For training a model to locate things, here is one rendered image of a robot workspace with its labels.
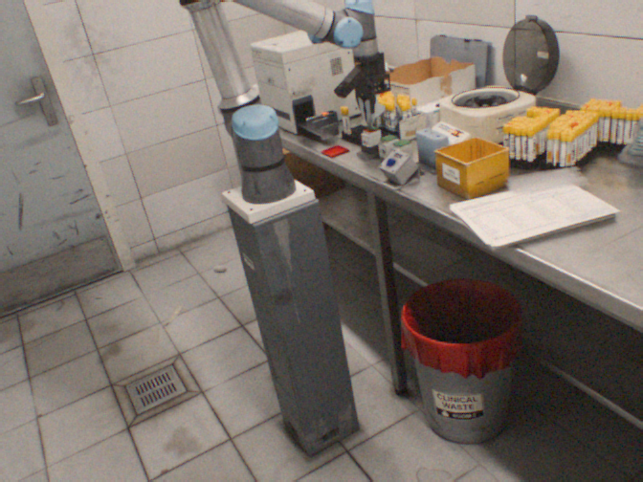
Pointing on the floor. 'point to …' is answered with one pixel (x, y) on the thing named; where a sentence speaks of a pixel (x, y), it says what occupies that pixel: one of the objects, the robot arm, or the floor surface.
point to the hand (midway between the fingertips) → (367, 122)
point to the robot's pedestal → (299, 322)
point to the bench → (507, 263)
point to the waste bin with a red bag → (464, 355)
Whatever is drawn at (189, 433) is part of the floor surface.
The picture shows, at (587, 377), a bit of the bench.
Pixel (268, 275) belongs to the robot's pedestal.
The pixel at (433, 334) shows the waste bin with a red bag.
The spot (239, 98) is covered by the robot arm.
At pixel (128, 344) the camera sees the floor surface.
